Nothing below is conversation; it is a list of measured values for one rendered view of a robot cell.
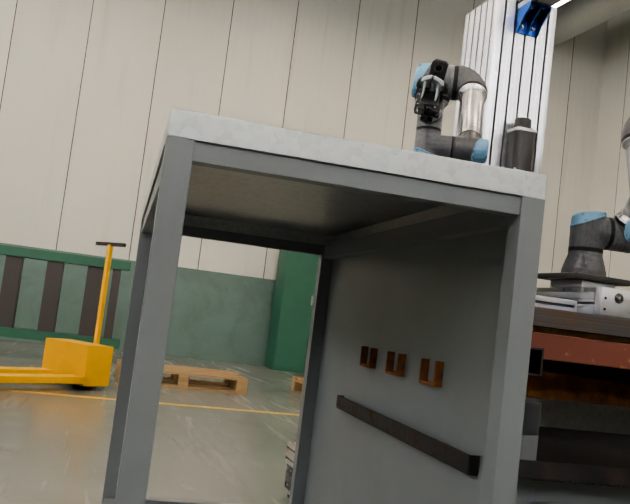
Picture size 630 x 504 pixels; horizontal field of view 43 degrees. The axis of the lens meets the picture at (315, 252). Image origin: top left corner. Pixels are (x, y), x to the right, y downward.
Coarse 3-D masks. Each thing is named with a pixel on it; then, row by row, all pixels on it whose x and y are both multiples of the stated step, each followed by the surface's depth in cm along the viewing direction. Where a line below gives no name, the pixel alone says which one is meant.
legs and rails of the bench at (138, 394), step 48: (192, 144) 113; (384, 192) 120; (432, 192) 122; (480, 192) 124; (144, 240) 234; (240, 240) 242; (288, 240) 245; (144, 288) 233; (144, 336) 110; (144, 384) 110; (144, 432) 109; (144, 480) 109
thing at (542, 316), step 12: (540, 312) 145; (552, 312) 145; (564, 312) 146; (576, 312) 147; (540, 324) 145; (552, 324) 145; (564, 324) 146; (576, 324) 146; (588, 324) 147; (600, 324) 148; (612, 324) 148; (624, 324) 149; (624, 336) 149
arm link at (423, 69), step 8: (424, 64) 265; (416, 72) 264; (424, 72) 263; (448, 72) 262; (456, 72) 262; (416, 80) 263; (448, 80) 261; (456, 80) 261; (416, 88) 264; (456, 88) 262; (416, 96) 266; (448, 96) 264; (448, 104) 266
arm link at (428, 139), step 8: (416, 128) 239; (424, 128) 236; (432, 128) 236; (416, 136) 238; (424, 136) 236; (432, 136) 236; (440, 136) 237; (448, 136) 237; (416, 144) 238; (424, 144) 236; (432, 144) 235; (440, 144) 235; (448, 144) 235; (424, 152) 235; (432, 152) 236; (440, 152) 235; (448, 152) 235
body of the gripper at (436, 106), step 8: (432, 88) 219; (424, 96) 220; (432, 96) 220; (440, 96) 222; (416, 104) 221; (424, 104) 219; (432, 104) 219; (440, 104) 222; (416, 112) 224; (424, 112) 223; (432, 112) 221; (424, 120) 229; (432, 120) 228
